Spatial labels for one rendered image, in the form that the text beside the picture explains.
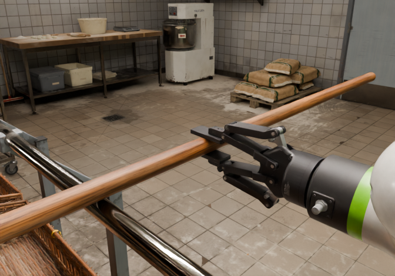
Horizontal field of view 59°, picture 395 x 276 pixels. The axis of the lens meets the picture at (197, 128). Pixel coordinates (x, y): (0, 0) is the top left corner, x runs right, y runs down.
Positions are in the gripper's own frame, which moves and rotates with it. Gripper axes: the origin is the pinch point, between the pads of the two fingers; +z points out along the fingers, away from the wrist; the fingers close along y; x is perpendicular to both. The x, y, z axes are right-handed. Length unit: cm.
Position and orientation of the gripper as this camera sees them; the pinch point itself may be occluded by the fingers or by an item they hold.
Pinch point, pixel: (210, 144)
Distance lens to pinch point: 61.3
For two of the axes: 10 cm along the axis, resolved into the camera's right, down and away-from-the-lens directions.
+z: -7.2, -2.5, 6.5
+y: 0.0, 9.4, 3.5
